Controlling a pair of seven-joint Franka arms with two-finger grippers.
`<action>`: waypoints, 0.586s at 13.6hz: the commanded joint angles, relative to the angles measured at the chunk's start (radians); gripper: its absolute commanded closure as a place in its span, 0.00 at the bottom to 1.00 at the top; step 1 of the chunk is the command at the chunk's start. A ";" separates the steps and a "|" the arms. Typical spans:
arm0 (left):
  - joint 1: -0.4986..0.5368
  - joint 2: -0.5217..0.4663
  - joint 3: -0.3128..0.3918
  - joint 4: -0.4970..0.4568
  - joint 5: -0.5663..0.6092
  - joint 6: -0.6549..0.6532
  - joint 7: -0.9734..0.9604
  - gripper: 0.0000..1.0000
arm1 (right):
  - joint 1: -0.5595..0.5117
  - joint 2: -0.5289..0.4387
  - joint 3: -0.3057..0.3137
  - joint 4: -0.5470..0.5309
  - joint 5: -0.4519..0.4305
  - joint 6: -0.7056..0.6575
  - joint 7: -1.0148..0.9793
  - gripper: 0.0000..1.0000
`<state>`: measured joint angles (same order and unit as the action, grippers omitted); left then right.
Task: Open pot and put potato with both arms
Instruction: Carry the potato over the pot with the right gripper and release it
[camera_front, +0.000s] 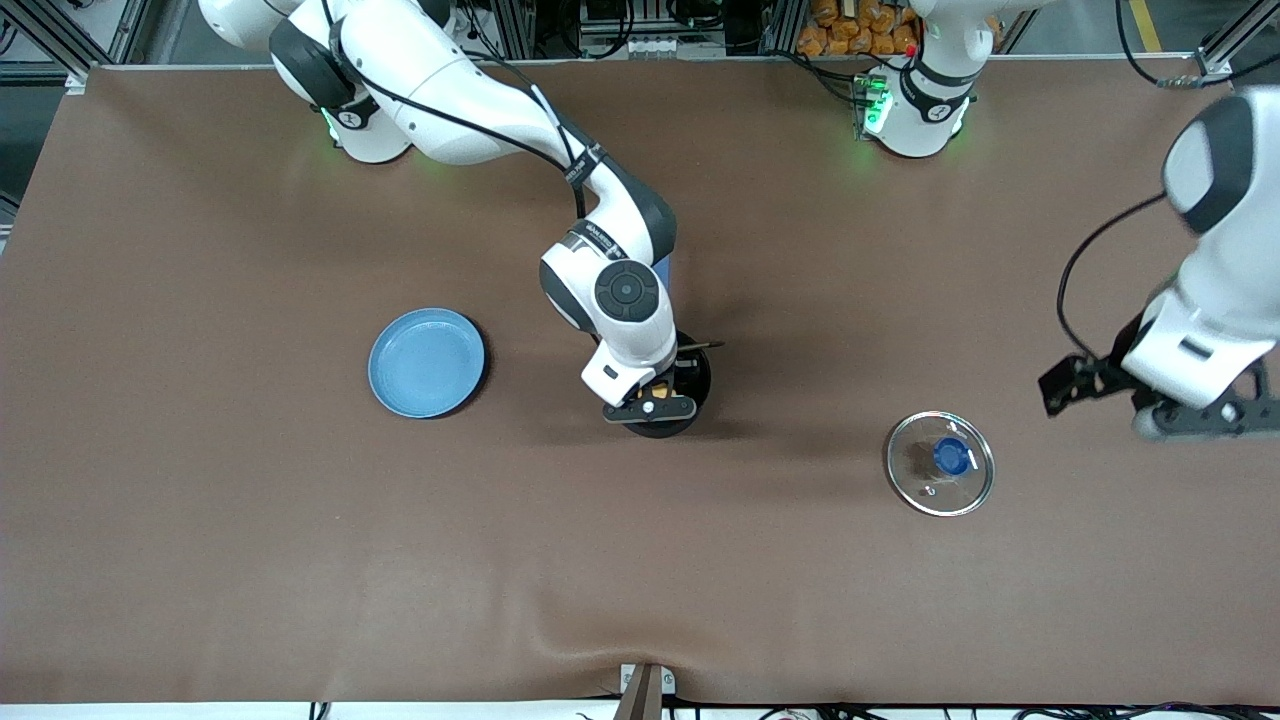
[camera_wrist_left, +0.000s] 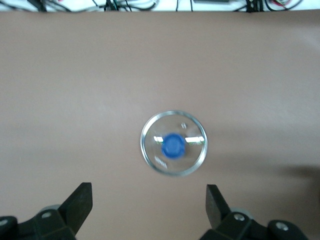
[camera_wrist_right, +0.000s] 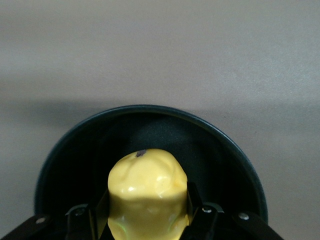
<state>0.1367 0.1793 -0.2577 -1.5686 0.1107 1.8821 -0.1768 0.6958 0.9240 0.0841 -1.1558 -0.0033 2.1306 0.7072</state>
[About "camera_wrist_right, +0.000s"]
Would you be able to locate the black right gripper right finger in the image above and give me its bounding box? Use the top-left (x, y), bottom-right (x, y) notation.
top-left (183, 181), bottom-right (285, 240)

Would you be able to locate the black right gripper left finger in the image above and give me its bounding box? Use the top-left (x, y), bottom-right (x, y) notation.
top-left (0, 189), bottom-right (111, 240)

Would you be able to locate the yellow potato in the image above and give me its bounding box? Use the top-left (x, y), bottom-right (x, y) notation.
top-left (107, 148), bottom-right (190, 240)

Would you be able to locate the black pot with blue handle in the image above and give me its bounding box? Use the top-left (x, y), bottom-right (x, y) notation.
top-left (33, 104), bottom-right (269, 240)

